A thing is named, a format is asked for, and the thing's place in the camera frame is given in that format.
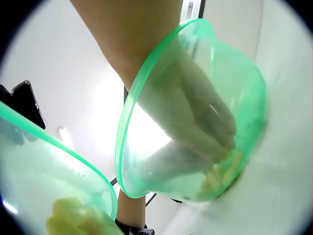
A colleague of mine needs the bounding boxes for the person's right hand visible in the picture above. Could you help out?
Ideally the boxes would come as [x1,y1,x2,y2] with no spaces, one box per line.
[68,0,237,158]

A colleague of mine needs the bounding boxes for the person's right fingers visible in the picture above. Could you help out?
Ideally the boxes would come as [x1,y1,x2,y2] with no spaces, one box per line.
[169,59,237,158]

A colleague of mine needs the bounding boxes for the green translucent plastic bowl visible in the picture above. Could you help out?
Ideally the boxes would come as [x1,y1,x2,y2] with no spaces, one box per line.
[114,18,267,203]
[0,100,118,235]

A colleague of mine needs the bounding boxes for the yellow food pieces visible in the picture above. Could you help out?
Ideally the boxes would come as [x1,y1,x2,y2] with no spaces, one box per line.
[196,151,245,200]
[46,196,118,235]

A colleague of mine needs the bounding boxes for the black wrist band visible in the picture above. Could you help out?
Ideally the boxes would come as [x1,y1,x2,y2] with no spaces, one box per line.
[114,219,155,235]

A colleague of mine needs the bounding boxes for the ceiling tube lamp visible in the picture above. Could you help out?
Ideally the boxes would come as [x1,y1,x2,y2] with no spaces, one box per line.
[58,125,69,142]

